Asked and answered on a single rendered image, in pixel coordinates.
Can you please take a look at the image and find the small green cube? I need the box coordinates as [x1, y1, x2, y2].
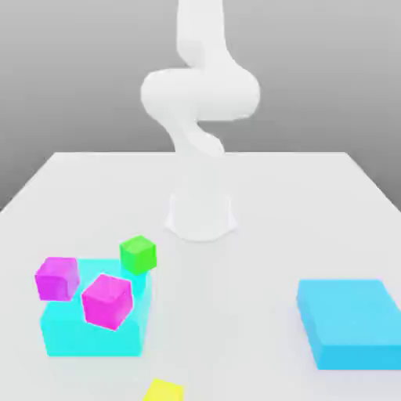
[119, 234, 157, 276]

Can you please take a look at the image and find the small magenta cube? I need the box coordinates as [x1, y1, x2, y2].
[81, 273, 134, 332]
[34, 256, 81, 302]

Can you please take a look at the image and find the small yellow cube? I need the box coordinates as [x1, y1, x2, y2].
[143, 378, 185, 401]

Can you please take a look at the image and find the large cyan box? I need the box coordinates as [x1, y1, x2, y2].
[39, 258, 153, 358]

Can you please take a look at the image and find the large blue box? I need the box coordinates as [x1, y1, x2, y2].
[296, 278, 401, 371]

